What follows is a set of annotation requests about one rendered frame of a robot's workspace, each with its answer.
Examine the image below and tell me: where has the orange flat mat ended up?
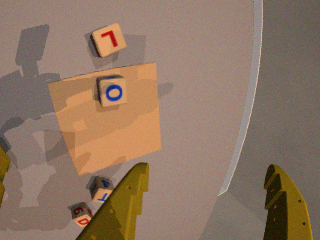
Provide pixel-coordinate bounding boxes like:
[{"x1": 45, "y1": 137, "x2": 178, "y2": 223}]
[{"x1": 48, "y1": 62, "x2": 161, "y2": 176}]

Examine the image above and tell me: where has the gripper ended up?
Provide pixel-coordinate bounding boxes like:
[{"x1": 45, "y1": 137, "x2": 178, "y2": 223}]
[{"x1": 75, "y1": 162, "x2": 313, "y2": 240}]

